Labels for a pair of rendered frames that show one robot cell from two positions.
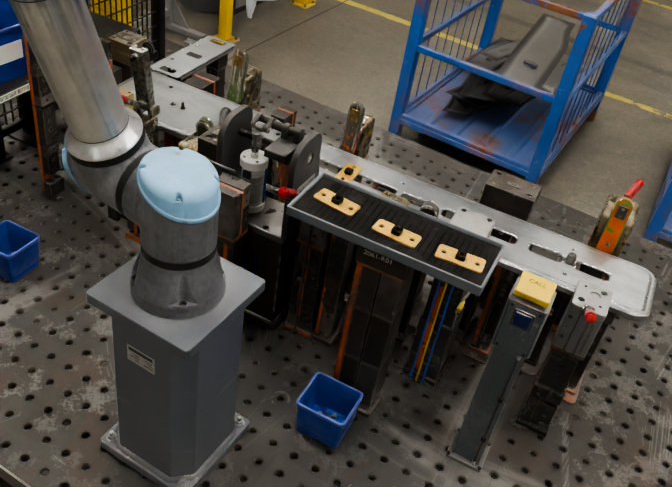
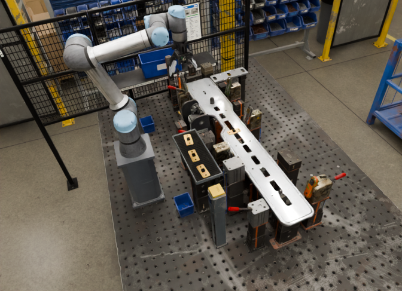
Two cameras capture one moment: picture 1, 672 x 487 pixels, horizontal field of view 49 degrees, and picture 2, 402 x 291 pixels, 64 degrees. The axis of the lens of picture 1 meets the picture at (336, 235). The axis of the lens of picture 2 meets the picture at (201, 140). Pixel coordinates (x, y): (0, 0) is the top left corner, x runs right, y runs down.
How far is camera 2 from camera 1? 117 cm
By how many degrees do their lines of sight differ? 39
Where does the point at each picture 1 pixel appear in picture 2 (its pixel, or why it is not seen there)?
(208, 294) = (131, 153)
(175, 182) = (119, 120)
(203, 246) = (127, 139)
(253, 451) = (160, 206)
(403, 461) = (197, 232)
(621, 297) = (285, 214)
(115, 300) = (116, 146)
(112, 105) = (112, 96)
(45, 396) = not seen: hidden behind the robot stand
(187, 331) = (122, 161)
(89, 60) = (102, 85)
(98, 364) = not seen: hidden behind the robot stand
